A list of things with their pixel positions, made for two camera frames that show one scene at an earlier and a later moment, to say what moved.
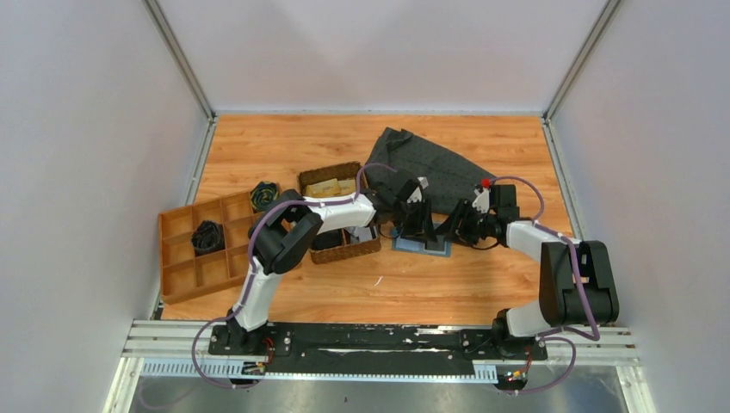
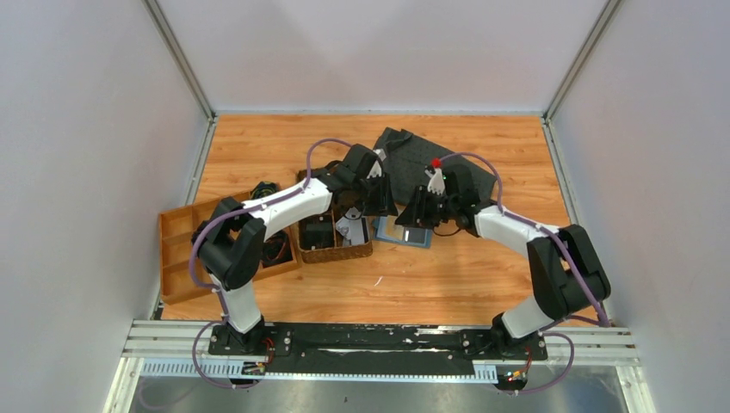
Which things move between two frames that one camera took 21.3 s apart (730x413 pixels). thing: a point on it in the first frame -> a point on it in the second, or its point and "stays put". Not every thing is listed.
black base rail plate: x=369 y=350 stays put
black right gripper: x=451 y=228 -> x=416 y=214
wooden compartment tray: x=205 y=248 stays put
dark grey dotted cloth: x=451 y=181 stays put
